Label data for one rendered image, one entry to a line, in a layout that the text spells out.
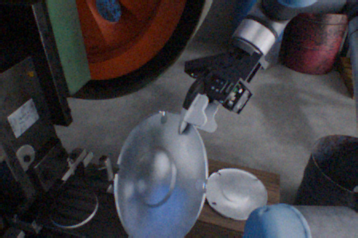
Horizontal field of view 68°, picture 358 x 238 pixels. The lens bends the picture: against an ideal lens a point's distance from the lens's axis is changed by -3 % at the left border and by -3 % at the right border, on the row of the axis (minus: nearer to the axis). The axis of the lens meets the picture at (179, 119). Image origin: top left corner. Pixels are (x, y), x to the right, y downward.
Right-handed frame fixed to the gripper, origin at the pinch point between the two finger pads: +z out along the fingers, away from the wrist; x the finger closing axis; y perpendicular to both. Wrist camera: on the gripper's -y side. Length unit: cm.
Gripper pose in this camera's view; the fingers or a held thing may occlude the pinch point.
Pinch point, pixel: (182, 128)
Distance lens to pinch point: 55.8
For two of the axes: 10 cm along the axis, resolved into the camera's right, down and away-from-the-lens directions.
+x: 5.6, 3.1, 7.7
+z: -5.6, 8.3, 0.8
